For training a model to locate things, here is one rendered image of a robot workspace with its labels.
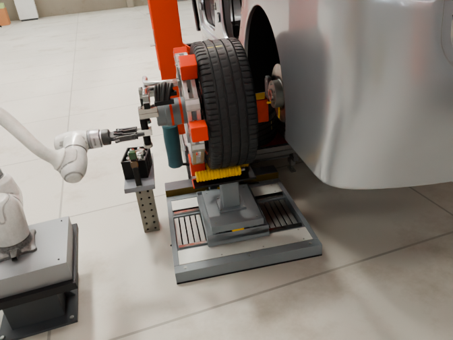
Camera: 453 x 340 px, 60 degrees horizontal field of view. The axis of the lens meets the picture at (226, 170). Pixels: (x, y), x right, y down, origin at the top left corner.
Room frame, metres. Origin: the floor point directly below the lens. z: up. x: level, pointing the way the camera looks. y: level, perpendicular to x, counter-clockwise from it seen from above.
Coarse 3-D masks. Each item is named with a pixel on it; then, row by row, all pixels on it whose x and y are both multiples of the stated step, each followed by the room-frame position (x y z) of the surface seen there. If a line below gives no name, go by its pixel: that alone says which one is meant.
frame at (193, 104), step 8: (176, 56) 2.00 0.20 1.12; (184, 80) 1.79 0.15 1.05; (192, 80) 1.79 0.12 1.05; (184, 88) 1.76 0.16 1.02; (192, 88) 1.77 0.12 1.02; (184, 96) 1.76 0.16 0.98; (192, 104) 1.71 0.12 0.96; (192, 144) 1.70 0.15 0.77; (200, 144) 1.71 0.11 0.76; (192, 152) 1.72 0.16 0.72; (200, 152) 1.77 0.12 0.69; (192, 160) 1.82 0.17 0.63; (200, 160) 1.83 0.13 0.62
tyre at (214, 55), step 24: (192, 48) 1.97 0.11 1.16; (216, 48) 1.89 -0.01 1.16; (240, 48) 1.88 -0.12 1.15; (216, 72) 1.76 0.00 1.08; (240, 72) 1.77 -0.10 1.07; (216, 96) 1.70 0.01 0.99; (240, 96) 1.70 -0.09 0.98; (216, 120) 1.66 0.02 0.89; (240, 120) 1.68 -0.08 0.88; (216, 144) 1.67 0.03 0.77; (240, 144) 1.70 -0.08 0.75; (216, 168) 1.80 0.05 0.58
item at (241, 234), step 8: (248, 184) 2.30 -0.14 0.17; (200, 192) 2.27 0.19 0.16; (200, 200) 2.19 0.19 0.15; (256, 200) 2.09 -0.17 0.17; (200, 208) 2.06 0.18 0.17; (208, 224) 1.92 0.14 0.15; (264, 224) 1.87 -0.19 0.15; (208, 232) 1.84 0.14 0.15; (224, 232) 1.80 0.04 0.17; (232, 232) 1.80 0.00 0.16; (240, 232) 1.80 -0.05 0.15; (248, 232) 1.81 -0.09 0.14; (256, 232) 1.82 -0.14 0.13; (264, 232) 1.82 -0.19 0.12; (208, 240) 1.78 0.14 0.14; (216, 240) 1.78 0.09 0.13; (224, 240) 1.79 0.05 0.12; (232, 240) 1.80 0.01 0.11; (240, 240) 1.80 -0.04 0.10
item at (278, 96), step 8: (272, 72) 2.22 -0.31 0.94; (280, 72) 2.07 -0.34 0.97; (272, 80) 2.10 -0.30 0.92; (280, 80) 2.08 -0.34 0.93; (272, 88) 2.07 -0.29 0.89; (280, 88) 2.04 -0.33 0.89; (280, 96) 2.02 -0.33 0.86; (272, 104) 2.08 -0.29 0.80; (280, 104) 2.03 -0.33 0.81; (280, 112) 2.09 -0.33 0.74; (280, 120) 2.09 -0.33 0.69
